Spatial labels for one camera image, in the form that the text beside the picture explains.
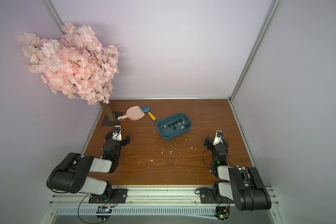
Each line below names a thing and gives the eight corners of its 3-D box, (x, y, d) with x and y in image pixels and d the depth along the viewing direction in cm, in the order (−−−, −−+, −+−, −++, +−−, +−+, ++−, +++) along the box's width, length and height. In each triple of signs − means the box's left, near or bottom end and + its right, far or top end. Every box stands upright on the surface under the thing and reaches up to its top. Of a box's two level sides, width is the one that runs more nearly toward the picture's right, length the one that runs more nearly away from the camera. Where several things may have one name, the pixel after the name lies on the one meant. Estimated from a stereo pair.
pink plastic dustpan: (118, 120, 109) (117, 118, 107) (122, 107, 118) (121, 105, 116) (143, 120, 109) (142, 118, 107) (145, 107, 118) (145, 105, 116)
